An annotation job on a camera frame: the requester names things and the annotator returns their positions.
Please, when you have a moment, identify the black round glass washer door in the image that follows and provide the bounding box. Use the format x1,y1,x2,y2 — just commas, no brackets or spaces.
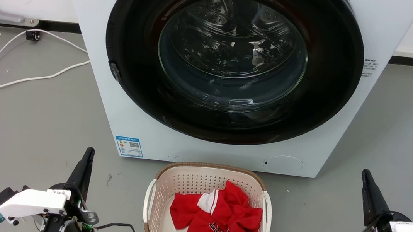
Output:
95,0,371,159

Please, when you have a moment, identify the small black caster wheel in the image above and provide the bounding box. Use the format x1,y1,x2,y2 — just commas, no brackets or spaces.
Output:
25,30,41,43

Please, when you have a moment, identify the red and white shirt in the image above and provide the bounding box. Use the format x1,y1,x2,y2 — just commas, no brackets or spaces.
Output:
167,174,266,232

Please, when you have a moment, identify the blue energy label sticker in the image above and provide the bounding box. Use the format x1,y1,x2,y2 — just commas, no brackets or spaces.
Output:
113,135,146,159

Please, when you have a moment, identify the white power cable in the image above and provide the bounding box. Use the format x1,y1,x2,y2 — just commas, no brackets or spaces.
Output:
0,50,92,112

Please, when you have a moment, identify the beige plastic laundry basket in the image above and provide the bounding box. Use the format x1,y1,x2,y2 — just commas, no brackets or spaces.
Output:
140,156,278,232

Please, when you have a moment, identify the small grey text sticker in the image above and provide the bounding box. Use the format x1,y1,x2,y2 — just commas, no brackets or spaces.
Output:
361,58,379,79

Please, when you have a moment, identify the round white filter cover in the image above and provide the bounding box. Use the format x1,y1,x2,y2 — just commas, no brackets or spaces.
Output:
262,153,304,177

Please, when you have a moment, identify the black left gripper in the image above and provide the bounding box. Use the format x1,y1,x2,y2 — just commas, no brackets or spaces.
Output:
41,143,107,232

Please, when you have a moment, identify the white front-load washing machine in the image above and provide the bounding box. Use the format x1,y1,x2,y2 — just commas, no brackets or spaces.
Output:
39,0,413,189

